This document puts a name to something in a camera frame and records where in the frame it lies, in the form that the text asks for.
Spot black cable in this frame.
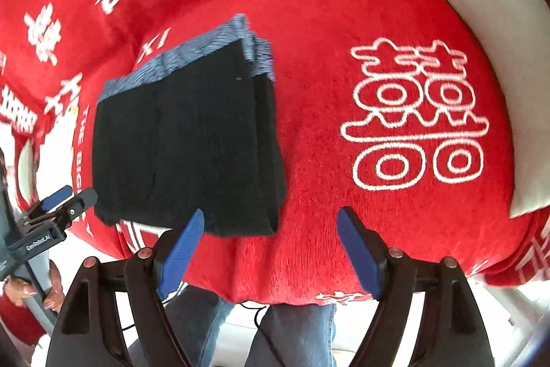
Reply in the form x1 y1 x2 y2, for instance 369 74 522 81
238 302 284 367

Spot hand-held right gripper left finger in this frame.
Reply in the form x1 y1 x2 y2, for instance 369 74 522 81
45 209 205 367

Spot person's left hand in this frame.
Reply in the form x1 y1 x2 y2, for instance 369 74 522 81
0 259 65 313

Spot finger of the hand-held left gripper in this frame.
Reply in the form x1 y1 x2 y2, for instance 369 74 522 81
25 189 99 235
21 185 74 222

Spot person's legs in jeans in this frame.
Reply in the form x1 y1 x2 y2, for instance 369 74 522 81
164 284 338 367

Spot person's left forearm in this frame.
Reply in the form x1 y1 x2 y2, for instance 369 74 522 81
0 295 49 347

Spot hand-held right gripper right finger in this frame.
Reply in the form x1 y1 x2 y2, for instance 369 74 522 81
336 206 495 367

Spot white pillow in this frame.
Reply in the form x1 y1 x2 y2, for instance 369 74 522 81
429 0 550 218

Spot black pants with grey waistband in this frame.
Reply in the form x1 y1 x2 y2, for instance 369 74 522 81
92 13 288 238

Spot red printed blanket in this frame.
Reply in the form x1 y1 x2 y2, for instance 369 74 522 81
0 0 550 305

